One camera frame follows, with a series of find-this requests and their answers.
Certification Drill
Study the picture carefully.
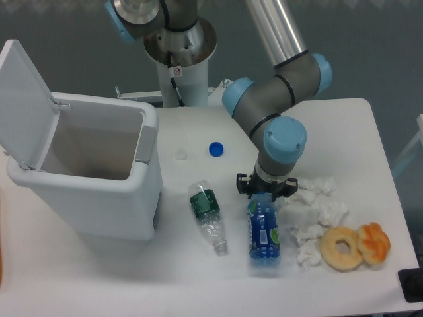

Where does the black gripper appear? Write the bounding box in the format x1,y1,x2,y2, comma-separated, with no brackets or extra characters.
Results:
236,173,298,202

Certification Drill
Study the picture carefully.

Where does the blue plastic bottle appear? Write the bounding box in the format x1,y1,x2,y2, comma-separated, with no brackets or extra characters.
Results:
247,192,280,267

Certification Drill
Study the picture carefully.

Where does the clear green-label plastic bottle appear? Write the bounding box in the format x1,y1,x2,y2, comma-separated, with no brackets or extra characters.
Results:
188,180,228,256

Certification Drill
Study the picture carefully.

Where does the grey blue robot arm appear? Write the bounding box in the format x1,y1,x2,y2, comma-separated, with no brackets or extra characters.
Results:
105,1,332,199

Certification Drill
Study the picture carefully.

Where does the blue bottle cap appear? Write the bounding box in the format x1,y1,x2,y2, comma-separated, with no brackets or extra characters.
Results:
208,141,224,157

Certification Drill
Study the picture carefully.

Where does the white bottle cap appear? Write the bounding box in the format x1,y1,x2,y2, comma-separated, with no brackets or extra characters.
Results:
174,149,188,161

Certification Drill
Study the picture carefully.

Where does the large crumpled white tissue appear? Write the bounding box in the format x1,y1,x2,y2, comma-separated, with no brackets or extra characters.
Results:
276,176,350,227

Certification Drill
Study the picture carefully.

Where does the small crumpled white tissue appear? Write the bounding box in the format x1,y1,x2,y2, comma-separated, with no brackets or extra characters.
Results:
290,224,324,271

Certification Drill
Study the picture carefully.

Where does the orange twisted bread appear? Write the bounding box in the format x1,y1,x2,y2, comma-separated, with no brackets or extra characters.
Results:
356,222,391,265

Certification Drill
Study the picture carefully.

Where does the white trash bin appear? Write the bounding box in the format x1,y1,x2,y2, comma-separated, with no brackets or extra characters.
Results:
6,93,163,241

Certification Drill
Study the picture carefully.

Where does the black device at edge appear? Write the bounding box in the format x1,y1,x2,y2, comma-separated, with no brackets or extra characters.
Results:
398,268,422,303

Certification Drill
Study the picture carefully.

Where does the white bin lid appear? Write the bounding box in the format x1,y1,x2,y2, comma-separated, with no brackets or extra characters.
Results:
1,40,61,170

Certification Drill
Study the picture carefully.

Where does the ring donut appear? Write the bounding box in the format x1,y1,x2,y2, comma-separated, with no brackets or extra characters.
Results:
319,227,362,271

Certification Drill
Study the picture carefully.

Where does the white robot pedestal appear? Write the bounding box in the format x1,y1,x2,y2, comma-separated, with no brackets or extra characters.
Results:
115,17,232,108

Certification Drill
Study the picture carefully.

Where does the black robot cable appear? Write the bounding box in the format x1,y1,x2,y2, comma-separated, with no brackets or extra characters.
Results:
167,51,186,107

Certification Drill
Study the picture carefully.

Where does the white frame at right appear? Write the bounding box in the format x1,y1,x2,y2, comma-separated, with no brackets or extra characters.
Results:
391,114,422,179

